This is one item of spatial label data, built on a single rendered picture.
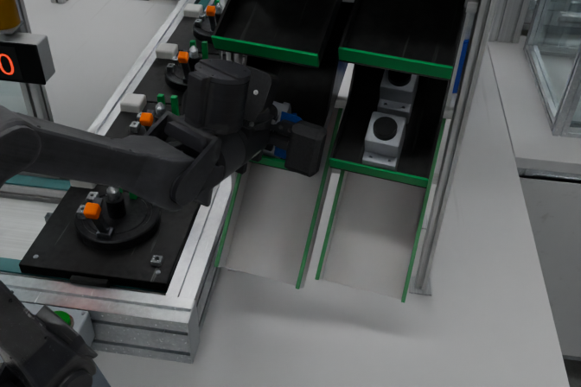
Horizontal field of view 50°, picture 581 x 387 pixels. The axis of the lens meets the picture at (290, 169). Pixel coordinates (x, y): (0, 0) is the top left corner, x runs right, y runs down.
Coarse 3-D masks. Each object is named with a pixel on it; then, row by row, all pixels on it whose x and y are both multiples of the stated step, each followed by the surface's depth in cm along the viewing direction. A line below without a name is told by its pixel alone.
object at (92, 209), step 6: (96, 198) 95; (102, 198) 95; (90, 204) 93; (96, 204) 93; (84, 210) 92; (90, 210) 92; (96, 210) 92; (90, 216) 93; (96, 216) 93; (102, 216) 96; (96, 222) 95; (102, 222) 96; (102, 228) 97; (108, 228) 98
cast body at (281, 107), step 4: (272, 104) 80; (276, 104) 80; (280, 104) 80; (284, 104) 84; (288, 104) 84; (272, 108) 78; (276, 108) 78; (280, 108) 79; (284, 108) 79; (288, 108) 79; (272, 112) 78; (276, 112) 78; (280, 112) 79; (288, 112) 79; (276, 116) 78; (280, 116) 79; (276, 120) 78; (264, 152) 81; (268, 152) 80; (272, 152) 80; (272, 156) 81; (276, 156) 81
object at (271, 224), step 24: (336, 120) 90; (264, 168) 96; (240, 192) 94; (264, 192) 95; (288, 192) 95; (312, 192) 94; (240, 216) 95; (264, 216) 95; (288, 216) 94; (312, 216) 93; (240, 240) 95; (264, 240) 94; (288, 240) 93; (312, 240) 91; (216, 264) 91; (240, 264) 94; (264, 264) 94; (288, 264) 93
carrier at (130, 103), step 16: (128, 96) 133; (144, 96) 133; (160, 96) 124; (176, 96) 124; (128, 112) 131; (160, 112) 120; (176, 112) 125; (112, 128) 127; (128, 128) 124; (144, 128) 124; (176, 144) 119
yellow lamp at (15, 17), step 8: (0, 0) 93; (8, 0) 94; (0, 8) 94; (8, 8) 95; (16, 8) 97; (0, 16) 95; (8, 16) 95; (16, 16) 97; (0, 24) 95; (8, 24) 96; (16, 24) 97
